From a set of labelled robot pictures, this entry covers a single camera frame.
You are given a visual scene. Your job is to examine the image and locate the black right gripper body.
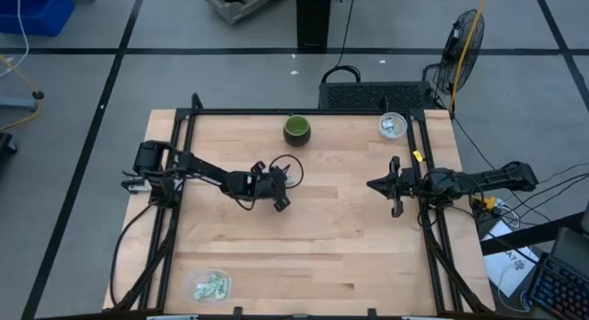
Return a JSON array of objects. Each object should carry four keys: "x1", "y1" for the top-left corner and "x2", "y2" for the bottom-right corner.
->
[{"x1": 389, "y1": 154, "x2": 419, "y2": 219}]

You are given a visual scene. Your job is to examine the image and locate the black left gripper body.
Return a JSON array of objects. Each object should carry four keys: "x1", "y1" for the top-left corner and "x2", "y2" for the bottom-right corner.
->
[{"x1": 250, "y1": 160, "x2": 292, "y2": 213}]

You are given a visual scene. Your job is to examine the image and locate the blue plastic bin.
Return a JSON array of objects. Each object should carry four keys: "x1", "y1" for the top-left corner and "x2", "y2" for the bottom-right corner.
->
[{"x1": 0, "y1": 0, "x2": 76, "y2": 38}]

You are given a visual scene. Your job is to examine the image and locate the dark green round cup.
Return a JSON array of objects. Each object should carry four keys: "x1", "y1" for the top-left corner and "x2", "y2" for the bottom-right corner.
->
[{"x1": 282, "y1": 114, "x2": 312, "y2": 148}]

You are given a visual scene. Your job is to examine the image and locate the black computer case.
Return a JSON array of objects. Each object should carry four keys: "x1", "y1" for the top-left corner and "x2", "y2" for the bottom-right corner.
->
[{"x1": 318, "y1": 80, "x2": 434, "y2": 111}]

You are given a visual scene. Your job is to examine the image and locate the black floor fan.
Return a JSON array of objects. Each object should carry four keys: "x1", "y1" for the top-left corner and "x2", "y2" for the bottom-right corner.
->
[{"x1": 422, "y1": 7, "x2": 486, "y2": 97}]

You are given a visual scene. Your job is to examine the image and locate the white paper sheet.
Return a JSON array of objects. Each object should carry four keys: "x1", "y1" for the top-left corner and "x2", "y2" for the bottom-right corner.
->
[{"x1": 482, "y1": 220, "x2": 540, "y2": 299}]

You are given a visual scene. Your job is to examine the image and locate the black desk edge beam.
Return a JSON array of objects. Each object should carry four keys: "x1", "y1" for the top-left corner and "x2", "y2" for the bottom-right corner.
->
[{"x1": 479, "y1": 211, "x2": 585, "y2": 257}]

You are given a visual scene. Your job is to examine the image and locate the black rectangular pillar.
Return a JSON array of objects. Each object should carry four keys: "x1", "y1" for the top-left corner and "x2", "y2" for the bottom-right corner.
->
[{"x1": 295, "y1": 0, "x2": 333, "y2": 52}]

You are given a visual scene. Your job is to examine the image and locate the backlit black keyboard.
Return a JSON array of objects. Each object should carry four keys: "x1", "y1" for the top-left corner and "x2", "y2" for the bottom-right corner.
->
[{"x1": 527, "y1": 255, "x2": 589, "y2": 320}]

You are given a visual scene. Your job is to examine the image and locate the grey stand base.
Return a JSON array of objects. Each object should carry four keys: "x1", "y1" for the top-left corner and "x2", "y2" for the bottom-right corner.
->
[{"x1": 0, "y1": 97, "x2": 40, "y2": 113}]

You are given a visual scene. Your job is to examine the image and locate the black floor object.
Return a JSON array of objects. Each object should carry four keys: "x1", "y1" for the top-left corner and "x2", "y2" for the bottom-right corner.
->
[{"x1": 0, "y1": 131, "x2": 18, "y2": 155}]

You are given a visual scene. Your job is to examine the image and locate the black left wrist camera cable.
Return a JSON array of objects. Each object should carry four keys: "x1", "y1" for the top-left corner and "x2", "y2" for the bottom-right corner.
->
[{"x1": 269, "y1": 154, "x2": 306, "y2": 190}]

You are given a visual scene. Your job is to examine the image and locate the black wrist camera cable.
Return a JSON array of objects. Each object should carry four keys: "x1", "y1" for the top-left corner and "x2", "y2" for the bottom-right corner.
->
[
  {"x1": 269, "y1": 154, "x2": 306, "y2": 190},
  {"x1": 419, "y1": 166, "x2": 485, "y2": 229}
]

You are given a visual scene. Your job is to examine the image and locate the black aluminium table frame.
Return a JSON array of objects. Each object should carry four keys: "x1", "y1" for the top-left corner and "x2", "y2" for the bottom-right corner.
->
[{"x1": 103, "y1": 92, "x2": 496, "y2": 317}]

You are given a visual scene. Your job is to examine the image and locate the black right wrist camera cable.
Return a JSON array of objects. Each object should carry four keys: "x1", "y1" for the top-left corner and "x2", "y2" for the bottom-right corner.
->
[{"x1": 419, "y1": 166, "x2": 485, "y2": 229}]

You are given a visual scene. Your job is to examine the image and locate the yellow cable connector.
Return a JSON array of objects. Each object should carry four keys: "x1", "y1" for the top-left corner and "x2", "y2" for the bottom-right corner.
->
[{"x1": 469, "y1": 195, "x2": 499, "y2": 216}]

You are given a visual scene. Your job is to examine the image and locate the black looped floor cable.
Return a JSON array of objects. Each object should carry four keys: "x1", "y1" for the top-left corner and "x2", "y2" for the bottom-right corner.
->
[{"x1": 320, "y1": 0, "x2": 364, "y2": 85}]

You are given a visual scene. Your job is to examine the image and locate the yellow hanging cable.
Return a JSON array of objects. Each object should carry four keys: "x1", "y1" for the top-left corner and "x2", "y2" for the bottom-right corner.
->
[{"x1": 448, "y1": 0, "x2": 490, "y2": 114}]

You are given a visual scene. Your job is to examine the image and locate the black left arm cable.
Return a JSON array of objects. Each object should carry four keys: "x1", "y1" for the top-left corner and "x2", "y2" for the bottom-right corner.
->
[{"x1": 110, "y1": 202, "x2": 160, "y2": 308}]

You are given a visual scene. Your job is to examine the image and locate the yellow floor cable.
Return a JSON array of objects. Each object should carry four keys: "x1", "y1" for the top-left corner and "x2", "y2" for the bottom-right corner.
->
[{"x1": 0, "y1": 55, "x2": 45, "y2": 132}]

